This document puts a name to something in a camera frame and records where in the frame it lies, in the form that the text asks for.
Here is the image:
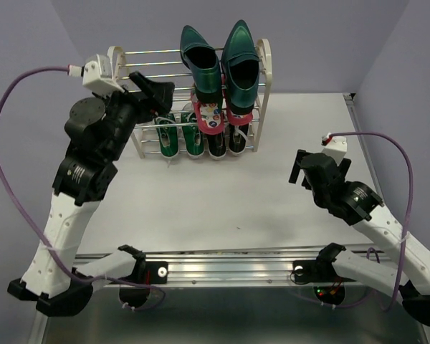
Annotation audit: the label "teal velvet shoe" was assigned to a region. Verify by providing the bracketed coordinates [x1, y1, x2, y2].
[180, 25, 222, 104]
[221, 19, 260, 115]

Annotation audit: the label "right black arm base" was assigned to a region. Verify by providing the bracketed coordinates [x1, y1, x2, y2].
[290, 260, 345, 306]

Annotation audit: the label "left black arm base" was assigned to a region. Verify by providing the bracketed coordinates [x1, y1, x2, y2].
[118, 245, 169, 312]

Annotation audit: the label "black sneaker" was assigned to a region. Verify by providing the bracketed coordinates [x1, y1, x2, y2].
[206, 132, 226, 160]
[229, 124, 249, 156]

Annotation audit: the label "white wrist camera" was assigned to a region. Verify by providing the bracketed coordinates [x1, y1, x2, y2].
[322, 133, 348, 166]
[67, 54, 125, 97]

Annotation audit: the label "black sneaker left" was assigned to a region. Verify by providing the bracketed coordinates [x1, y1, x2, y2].
[206, 132, 226, 160]

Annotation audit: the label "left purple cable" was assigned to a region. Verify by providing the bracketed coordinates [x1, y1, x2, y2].
[0, 66, 167, 312]

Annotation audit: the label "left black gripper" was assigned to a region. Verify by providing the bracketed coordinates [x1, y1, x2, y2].
[94, 72, 176, 162]

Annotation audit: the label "black sneaker right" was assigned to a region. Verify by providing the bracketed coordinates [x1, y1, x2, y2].
[229, 124, 249, 156]

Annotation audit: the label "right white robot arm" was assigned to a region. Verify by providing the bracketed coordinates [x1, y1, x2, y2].
[289, 150, 430, 327]

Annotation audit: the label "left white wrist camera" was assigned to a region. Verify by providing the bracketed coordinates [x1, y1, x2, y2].
[67, 54, 125, 97]

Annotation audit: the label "pink flip-flop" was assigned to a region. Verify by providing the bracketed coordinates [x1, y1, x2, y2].
[226, 105, 254, 126]
[191, 90, 225, 135]

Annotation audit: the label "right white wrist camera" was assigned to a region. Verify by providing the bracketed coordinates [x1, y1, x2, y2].
[322, 133, 348, 166]

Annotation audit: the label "cream shoe rack chrome bars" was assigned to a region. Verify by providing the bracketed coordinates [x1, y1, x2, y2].
[105, 38, 272, 160]

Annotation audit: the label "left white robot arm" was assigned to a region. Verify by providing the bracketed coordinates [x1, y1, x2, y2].
[8, 72, 175, 317]

